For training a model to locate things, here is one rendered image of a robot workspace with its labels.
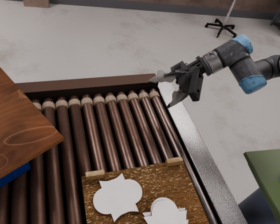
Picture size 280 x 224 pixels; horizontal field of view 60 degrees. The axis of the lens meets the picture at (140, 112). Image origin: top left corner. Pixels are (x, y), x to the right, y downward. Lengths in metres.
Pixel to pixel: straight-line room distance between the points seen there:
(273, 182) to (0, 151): 0.92
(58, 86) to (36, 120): 0.26
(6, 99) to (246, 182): 1.82
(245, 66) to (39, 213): 0.76
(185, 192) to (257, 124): 1.89
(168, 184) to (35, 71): 2.03
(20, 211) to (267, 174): 0.85
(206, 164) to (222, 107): 1.70
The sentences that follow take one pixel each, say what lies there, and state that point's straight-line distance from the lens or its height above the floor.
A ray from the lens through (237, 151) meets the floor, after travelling 2.30.
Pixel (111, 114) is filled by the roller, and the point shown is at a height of 0.91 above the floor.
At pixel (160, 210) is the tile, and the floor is 0.98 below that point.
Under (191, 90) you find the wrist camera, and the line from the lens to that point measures 0.80.
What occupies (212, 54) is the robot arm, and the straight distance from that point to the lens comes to 0.88.
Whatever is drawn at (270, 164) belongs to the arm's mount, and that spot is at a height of 0.89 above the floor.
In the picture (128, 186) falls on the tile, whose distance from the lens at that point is 0.78.
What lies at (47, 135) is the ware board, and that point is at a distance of 0.76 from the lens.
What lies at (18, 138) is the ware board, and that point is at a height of 1.04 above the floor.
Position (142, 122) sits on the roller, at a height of 0.92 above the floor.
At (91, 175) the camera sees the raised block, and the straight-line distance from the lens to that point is 0.77.
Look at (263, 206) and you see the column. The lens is 1.16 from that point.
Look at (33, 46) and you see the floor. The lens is 2.93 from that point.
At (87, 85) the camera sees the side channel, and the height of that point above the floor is 0.95.
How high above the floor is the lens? 1.65
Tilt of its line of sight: 48 degrees down
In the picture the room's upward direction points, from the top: 14 degrees clockwise
